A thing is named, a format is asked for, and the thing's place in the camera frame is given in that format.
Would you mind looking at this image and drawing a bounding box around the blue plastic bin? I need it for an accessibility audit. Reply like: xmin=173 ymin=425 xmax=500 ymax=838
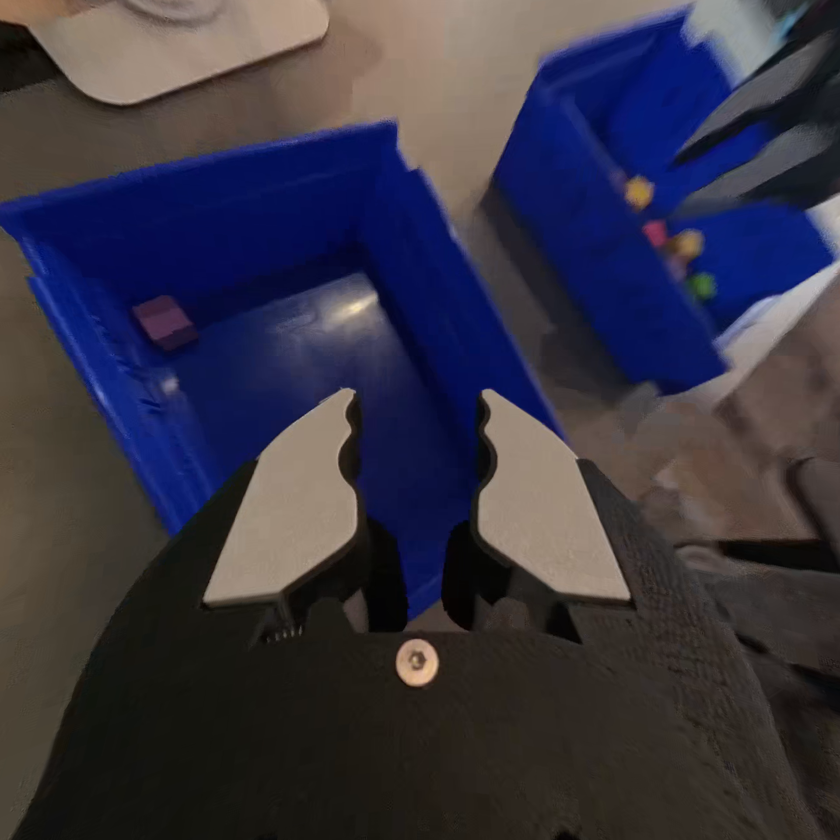
xmin=492 ymin=7 xmax=837 ymax=395
xmin=0 ymin=119 xmax=567 ymax=621

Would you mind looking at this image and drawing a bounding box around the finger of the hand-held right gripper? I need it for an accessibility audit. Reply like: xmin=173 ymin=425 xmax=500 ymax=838
xmin=669 ymin=125 xmax=840 ymax=221
xmin=672 ymin=29 xmax=840 ymax=168

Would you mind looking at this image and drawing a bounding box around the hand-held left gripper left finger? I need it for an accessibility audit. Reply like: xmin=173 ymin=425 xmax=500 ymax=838
xmin=201 ymin=388 xmax=366 ymax=608

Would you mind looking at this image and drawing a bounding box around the pale desk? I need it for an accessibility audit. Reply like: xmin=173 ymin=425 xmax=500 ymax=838
xmin=0 ymin=0 xmax=840 ymax=742

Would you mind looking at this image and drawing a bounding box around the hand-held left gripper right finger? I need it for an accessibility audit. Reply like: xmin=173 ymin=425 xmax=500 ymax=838
xmin=471 ymin=389 xmax=633 ymax=606

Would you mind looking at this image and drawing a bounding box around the person's grey clothing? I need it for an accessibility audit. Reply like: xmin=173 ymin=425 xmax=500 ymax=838
xmin=676 ymin=453 xmax=840 ymax=840

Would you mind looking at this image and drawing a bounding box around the purple wooden cube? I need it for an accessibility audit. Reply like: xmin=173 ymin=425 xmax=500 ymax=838
xmin=131 ymin=295 xmax=200 ymax=352

